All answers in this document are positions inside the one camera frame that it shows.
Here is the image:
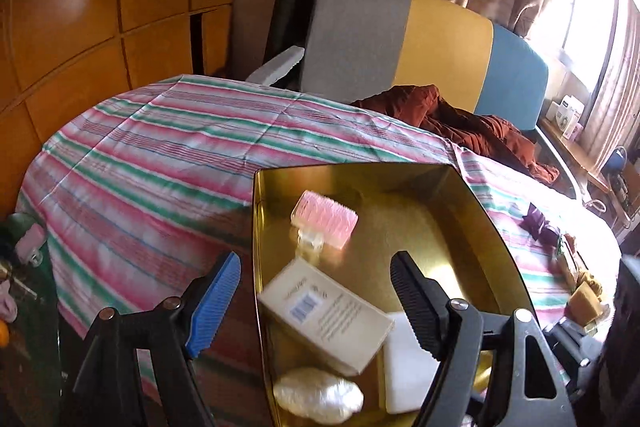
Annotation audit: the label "white plastic armrest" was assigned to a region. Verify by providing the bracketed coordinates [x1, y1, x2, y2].
[244, 46, 306, 86]

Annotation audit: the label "dark purple pouch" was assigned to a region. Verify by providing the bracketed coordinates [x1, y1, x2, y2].
[520, 203, 561, 243]

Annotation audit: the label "beige cardboard box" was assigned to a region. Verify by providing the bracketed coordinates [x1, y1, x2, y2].
[257, 257, 396, 378]

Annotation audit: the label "grey bed frame rail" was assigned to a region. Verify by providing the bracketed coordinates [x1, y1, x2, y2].
[535, 127, 591, 202]

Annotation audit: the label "wooden side desk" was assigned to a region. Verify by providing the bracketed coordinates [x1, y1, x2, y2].
[540, 117, 631, 228]

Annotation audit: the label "window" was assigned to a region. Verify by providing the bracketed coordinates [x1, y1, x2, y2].
[525, 0, 626, 108]

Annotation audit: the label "white box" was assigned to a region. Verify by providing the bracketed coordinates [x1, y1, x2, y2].
[382, 311, 493, 414]

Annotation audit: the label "pink cloth item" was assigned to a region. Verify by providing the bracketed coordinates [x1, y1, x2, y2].
[14, 224, 46, 265]

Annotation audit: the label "blue mug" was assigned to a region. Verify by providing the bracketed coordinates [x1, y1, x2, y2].
[602, 146, 628, 175]

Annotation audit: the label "white plastic bundle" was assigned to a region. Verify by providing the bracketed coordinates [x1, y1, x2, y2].
[273, 367, 364, 423]

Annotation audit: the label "white product boxes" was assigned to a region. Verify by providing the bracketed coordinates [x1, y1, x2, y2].
[545, 94, 586, 140]

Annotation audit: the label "green glass side table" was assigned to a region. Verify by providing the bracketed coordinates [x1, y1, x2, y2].
[0, 212, 63, 427]

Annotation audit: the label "wooden wardrobe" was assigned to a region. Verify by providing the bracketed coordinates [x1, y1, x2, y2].
[0, 0, 243, 212]

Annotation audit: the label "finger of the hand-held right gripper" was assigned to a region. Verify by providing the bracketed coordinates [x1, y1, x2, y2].
[544, 317, 607, 388]

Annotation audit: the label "striped pink green blanket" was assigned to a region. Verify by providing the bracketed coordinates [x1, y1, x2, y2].
[15, 74, 621, 427]

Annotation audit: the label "grey yellow blue headboard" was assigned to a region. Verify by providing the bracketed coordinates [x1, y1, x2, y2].
[295, 0, 550, 130]

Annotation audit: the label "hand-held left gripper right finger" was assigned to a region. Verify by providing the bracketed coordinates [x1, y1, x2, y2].
[390, 251, 578, 427]

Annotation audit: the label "rust brown blanket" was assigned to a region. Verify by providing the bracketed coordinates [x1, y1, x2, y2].
[350, 84, 561, 185]

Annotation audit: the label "pink striped curtain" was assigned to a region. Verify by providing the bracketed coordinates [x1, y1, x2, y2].
[582, 0, 640, 172]

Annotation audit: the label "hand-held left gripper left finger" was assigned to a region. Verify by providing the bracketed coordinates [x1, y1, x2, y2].
[59, 251, 242, 427]

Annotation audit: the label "small clear bottle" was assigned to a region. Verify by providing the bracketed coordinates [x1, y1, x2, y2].
[295, 229, 326, 264]

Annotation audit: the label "gold metal tin box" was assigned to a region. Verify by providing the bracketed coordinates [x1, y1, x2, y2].
[252, 163, 538, 427]

